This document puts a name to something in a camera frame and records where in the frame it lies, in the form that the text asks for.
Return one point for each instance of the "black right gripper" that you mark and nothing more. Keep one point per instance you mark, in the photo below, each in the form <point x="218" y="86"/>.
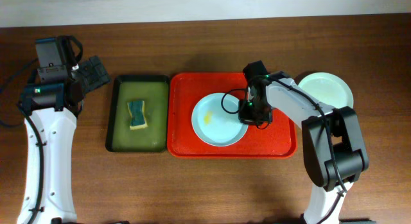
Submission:
<point x="244" y="118"/>

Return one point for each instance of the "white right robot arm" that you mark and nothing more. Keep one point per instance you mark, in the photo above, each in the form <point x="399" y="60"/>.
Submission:
<point x="333" y="147"/>

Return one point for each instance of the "light blue plate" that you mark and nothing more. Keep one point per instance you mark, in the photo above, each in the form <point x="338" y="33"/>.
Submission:
<point x="213" y="125"/>

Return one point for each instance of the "black tray with green liquid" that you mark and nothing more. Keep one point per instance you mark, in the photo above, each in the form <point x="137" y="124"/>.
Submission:
<point x="154" y="91"/>

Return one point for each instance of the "red plastic tray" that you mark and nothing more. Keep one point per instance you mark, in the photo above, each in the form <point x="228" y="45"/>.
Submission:
<point x="278" y="141"/>

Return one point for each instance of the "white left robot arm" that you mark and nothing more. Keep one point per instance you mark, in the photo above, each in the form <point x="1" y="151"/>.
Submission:
<point x="50" y="127"/>

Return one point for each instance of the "green and yellow sponge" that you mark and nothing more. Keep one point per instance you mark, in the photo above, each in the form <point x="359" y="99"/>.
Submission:
<point x="136" y="110"/>

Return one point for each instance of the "light green plate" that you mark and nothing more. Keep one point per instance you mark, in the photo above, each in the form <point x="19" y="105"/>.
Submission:
<point x="328" y="89"/>

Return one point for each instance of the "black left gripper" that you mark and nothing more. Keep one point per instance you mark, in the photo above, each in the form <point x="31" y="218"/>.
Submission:
<point x="88" y="76"/>

